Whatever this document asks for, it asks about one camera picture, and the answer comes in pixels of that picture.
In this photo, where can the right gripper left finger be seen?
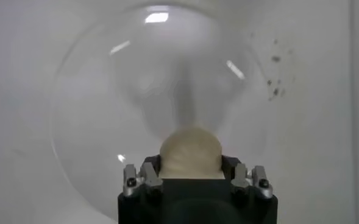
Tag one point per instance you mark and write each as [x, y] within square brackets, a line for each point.
[150, 175]

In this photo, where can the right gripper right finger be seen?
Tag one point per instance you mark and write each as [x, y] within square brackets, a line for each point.
[240, 175]

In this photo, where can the white steamed baozi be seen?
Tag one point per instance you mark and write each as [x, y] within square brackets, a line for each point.
[189, 149]

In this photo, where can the white round plate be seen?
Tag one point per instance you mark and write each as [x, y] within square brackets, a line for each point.
[106, 106]

